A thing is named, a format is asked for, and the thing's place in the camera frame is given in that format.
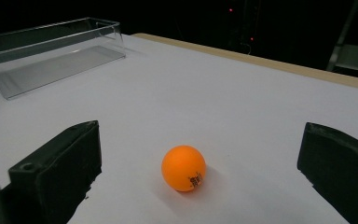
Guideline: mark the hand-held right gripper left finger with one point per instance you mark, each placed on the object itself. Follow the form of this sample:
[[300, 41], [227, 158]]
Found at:
[[65, 165]]

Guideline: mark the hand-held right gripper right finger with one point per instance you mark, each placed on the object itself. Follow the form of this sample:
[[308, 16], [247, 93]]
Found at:
[[341, 165]]

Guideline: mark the clear plastic box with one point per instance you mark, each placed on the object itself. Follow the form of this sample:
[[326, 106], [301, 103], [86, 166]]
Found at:
[[59, 67]]

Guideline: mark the orange table tennis ball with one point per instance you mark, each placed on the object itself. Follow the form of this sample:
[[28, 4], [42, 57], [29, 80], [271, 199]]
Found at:
[[180, 166]]

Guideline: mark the grey metal stand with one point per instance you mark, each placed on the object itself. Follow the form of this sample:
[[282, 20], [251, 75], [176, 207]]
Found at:
[[354, 56]]

